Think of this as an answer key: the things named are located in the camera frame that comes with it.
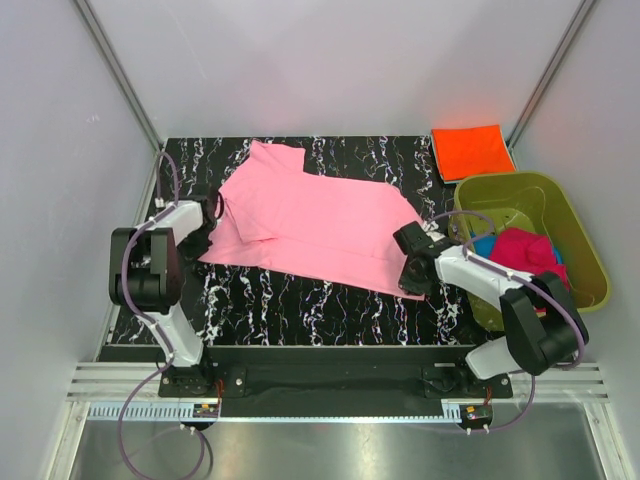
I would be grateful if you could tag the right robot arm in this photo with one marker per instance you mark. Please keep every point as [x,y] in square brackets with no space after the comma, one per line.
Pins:
[542,326]

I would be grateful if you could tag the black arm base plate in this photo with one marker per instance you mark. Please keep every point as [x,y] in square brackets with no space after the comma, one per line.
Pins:
[332,383]

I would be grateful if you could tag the light pink t shirt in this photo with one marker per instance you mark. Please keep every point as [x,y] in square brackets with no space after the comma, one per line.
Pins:
[280,218]

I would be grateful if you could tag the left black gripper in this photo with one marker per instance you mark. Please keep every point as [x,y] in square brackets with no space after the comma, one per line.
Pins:
[193,253]

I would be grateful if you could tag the blue t shirt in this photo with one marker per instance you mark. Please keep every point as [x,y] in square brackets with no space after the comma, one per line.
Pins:
[485,246]

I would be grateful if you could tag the olive green plastic bin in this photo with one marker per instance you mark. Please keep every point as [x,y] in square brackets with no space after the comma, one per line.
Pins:
[536,203]

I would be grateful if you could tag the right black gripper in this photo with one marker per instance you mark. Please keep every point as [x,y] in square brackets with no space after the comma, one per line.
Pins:
[407,285]

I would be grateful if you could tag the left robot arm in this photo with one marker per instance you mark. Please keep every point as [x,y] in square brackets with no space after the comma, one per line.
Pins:
[146,269]

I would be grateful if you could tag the aluminium frame rail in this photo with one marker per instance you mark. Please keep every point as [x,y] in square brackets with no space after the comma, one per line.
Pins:
[99,381]

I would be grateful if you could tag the magenta t shirt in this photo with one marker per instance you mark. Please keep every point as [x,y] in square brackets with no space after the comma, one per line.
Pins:
[525,251]

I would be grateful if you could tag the folded orange t shirt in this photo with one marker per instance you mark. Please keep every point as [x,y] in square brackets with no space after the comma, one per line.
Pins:
[462,153]

